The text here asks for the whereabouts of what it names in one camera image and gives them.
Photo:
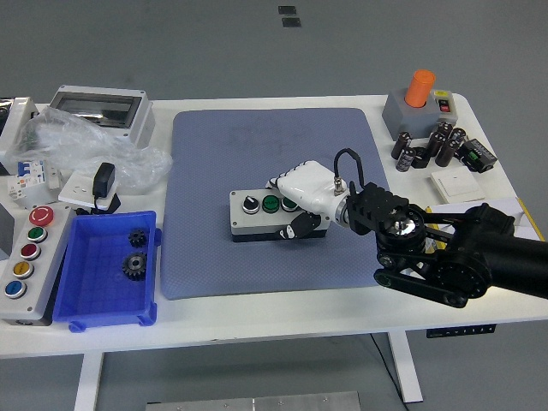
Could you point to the white enclosure box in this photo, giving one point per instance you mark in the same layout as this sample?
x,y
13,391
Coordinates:
x,y
17,128

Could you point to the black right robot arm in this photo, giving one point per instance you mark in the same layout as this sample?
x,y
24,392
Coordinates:
x,y
462,257

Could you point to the small black gear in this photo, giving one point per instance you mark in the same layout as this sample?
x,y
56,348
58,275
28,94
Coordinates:
x,y
137,238

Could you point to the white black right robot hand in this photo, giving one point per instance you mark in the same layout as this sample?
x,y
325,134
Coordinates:
x,y
310,184

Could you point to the white wall socket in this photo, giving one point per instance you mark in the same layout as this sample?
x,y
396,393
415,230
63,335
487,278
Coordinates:
x,y
75,188

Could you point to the black table control panel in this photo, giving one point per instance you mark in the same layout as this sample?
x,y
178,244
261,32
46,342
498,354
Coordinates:
x,y
460,331

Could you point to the grey five-button control box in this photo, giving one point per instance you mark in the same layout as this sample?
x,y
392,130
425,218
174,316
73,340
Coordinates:
x,y
47,265

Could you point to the blue plastic bin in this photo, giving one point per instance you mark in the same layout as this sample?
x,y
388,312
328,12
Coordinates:
x,y
94,291

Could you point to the grey metal block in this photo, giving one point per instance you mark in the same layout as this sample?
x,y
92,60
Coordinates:
x,y
4,231

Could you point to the white circuit breaker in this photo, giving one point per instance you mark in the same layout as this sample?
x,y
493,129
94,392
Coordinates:
x,y
30,175

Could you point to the clear plastic bag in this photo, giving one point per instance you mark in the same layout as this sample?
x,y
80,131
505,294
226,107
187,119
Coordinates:
x,y
85,145

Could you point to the blue-grey padded mat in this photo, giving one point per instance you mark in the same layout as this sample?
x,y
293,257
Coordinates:
x,y
231,150

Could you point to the white wall switch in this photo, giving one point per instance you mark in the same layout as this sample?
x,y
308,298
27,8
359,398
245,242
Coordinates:
x,y
458,184

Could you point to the dark floor cover plate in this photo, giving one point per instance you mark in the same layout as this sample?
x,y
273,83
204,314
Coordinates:
x,y
291,22
287,10

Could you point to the black power adapter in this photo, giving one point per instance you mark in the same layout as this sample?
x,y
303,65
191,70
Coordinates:
x,y
104,179

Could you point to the white table leg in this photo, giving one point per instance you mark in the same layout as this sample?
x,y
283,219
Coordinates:
x,y
87,381
406,368

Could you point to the black module green terminal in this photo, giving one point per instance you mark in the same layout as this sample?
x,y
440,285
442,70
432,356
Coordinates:
x,y
479,155

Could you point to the grey metal plate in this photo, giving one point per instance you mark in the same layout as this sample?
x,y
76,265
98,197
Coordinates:
x,y
252,403

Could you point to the orange cylinder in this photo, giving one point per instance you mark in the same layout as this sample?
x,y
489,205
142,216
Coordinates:
x,y
420,87

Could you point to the grey distribution box clear cover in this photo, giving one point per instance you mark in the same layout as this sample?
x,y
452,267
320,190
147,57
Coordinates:
x,y
98,107

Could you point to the grey four-button control box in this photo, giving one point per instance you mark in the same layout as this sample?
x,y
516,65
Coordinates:
x,y
252,222

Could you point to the large black gear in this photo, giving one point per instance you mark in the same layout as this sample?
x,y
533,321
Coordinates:
x,y
134,266

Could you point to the grey switch box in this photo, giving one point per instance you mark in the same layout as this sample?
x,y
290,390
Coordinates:
x,y
421,117

